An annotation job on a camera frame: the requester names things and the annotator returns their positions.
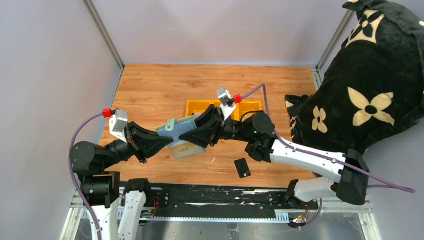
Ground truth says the black credit card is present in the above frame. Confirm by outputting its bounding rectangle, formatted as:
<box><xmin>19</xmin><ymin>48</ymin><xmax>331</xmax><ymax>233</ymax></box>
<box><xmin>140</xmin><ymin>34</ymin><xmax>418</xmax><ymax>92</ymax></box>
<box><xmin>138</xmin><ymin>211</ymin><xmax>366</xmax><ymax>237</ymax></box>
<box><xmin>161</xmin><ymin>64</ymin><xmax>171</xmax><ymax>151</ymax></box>
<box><xmin>234</xmin><ymin>158</ymin><xmax>252</xmax><ymax>179</ymax></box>

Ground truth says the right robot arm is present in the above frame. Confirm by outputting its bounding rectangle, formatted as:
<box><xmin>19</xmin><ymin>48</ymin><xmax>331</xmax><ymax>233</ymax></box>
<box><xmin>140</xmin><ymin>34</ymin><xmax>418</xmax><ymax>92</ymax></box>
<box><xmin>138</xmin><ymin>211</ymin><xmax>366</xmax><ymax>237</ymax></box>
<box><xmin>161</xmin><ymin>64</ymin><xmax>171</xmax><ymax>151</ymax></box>
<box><xmin>179</xmin><ymin>104</ymin><xmax>370</xmax><ymax>206</ymax></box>

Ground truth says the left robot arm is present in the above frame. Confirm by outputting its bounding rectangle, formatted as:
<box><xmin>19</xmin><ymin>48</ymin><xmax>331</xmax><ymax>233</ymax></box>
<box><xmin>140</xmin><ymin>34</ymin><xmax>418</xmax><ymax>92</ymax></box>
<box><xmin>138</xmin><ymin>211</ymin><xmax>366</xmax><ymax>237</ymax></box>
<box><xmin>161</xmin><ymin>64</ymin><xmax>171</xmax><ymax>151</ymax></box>
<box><xmin>69</xmin><ymin>122</ymin><xmax>173</xmax><ymax>240</ymax></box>

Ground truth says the yellow plastic bin left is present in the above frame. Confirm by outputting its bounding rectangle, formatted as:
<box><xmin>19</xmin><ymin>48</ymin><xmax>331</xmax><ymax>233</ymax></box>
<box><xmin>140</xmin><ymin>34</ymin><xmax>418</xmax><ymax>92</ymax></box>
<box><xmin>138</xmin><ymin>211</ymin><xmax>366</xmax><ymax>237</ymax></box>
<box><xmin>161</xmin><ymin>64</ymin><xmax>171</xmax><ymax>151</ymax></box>
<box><xmin>185</xmin><ymin>99</ymin><xmax>213</xmax><ymax>120</ymax></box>

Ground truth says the yellow plastic bin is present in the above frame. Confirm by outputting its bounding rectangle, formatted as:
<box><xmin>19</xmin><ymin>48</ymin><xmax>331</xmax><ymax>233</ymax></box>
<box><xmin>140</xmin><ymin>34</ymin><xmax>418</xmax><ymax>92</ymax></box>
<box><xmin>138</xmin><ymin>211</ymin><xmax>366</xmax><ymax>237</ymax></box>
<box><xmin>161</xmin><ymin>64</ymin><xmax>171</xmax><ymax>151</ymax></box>
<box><xmin>185</xmin><ymin>99</ymin><xmax>213</xmax><ymax>120</ymax></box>
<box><xmin>232</xmin><ymin>101</ymin><xmax>263</xmax><ymax>121</ymax></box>
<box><xmin>212</xmin><ymin>100</ymin><xmax>240</xmax><ymax>121</ymax></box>

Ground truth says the yellow plastic bin middle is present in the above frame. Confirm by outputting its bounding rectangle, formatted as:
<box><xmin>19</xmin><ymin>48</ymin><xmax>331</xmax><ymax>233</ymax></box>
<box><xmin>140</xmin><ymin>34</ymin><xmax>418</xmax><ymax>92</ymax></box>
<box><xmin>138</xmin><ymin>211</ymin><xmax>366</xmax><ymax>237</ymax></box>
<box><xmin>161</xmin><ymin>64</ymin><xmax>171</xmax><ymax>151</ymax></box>
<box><xmin>212</xmin><ymin>100</ymin><xmax>240</xmax><ymax>121</ymax></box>

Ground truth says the yellow plastic bin right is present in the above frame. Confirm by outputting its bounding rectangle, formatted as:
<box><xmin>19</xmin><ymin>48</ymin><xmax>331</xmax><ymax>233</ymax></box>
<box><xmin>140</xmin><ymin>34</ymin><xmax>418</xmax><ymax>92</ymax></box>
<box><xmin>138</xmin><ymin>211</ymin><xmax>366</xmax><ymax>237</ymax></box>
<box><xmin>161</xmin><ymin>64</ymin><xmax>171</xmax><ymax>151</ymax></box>
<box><xmin>232</xmin><ymin>101</ymin><xmax>263</xmax><ymax>121</ymax></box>

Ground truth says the black flower pattern blanket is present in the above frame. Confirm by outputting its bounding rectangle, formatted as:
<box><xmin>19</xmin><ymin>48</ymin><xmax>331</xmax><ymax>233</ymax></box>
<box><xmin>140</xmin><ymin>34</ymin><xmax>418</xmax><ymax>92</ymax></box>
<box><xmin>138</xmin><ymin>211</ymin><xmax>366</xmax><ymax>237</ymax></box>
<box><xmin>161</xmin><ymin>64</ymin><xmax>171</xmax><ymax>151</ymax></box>
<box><xmin>285</xmin><ymin>0</ymin><xmax>424</xmax><ymax>154</ymax></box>

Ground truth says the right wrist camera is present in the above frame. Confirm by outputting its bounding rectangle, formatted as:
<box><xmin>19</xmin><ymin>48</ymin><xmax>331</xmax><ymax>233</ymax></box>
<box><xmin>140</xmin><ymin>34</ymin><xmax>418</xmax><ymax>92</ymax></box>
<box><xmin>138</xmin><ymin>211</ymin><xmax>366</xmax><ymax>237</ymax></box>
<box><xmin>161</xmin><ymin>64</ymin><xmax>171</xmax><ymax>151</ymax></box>
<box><xmin>216</xmin><ymin>87</ymin><xmax>236</xmax><ymax>121</ymax></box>

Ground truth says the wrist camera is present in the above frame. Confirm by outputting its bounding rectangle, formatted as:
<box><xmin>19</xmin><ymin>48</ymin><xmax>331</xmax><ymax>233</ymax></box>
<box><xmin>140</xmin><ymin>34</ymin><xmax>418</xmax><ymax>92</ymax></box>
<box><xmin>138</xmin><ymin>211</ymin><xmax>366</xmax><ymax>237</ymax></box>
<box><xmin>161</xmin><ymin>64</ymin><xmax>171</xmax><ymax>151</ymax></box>
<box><xmin>216</xmin><ymin>87</ymin><xmax>236</xmax><ymax>121</ymax></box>
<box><xmin>109</xmin><ymin>109</ymin><xmax>128</xmax><ymax>144</ymax></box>

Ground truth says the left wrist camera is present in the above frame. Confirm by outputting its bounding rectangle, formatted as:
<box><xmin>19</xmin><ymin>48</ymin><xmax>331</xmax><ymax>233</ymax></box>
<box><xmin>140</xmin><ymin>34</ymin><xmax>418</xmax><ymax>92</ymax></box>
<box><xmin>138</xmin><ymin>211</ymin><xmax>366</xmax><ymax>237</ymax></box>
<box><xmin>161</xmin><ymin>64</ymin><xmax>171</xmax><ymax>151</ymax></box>
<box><xmin>109</xmin><ymin>109</ymin><xmax>128</xmax><ymax>144</ymax></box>

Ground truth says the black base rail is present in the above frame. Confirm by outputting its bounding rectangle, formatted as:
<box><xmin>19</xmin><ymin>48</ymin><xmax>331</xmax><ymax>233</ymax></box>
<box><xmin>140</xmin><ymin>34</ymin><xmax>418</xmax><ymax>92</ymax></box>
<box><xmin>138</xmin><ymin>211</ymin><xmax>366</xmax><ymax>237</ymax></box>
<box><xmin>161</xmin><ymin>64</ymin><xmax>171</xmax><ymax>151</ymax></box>
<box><xmin>143</xmin><ymin>182</ymin><xmax>319</xmax><ymax>220</ymax></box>

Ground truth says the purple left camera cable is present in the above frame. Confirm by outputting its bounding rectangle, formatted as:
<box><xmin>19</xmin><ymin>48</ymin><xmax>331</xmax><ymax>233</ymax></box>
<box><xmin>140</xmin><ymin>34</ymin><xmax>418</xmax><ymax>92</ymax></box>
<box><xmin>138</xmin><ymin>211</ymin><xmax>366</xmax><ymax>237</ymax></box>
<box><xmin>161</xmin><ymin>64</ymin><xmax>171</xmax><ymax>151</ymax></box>
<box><xmin>68</xmin><ymin>107</ymin><xmax>114</xmax><ymax>240</ymax></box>

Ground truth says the purple camera cable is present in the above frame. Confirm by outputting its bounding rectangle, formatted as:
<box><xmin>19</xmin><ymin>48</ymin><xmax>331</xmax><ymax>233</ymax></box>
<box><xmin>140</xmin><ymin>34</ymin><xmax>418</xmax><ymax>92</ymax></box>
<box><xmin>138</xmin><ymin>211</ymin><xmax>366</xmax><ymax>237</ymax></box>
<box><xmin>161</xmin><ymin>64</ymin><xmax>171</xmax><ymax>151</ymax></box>
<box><xmin>233</xmin><ymin>83</ymin><xmax>417</xmax><ymax>194</ymax></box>
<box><xmin>68</xmin><ymin>107</ymin><xmax>114</xmax><ymax>240</ymax></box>

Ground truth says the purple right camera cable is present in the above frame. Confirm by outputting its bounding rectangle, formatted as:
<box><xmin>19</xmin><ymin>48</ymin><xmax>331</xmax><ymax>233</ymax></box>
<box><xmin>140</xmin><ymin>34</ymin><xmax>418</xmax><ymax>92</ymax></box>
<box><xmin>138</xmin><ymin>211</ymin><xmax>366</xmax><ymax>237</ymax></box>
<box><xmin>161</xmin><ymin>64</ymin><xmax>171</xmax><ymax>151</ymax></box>
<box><xmin>233</xmin><ymin>83</ymin><xmax>417</xmax><ymax>194</ymax></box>

